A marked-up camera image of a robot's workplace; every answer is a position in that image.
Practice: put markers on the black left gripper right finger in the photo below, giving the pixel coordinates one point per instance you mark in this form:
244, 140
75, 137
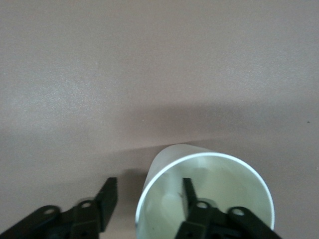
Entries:
199, 219

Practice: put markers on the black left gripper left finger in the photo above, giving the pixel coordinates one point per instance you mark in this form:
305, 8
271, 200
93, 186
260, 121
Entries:
107, 199

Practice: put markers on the white plastic cup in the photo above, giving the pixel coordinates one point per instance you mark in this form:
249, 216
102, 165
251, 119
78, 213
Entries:
224, 179

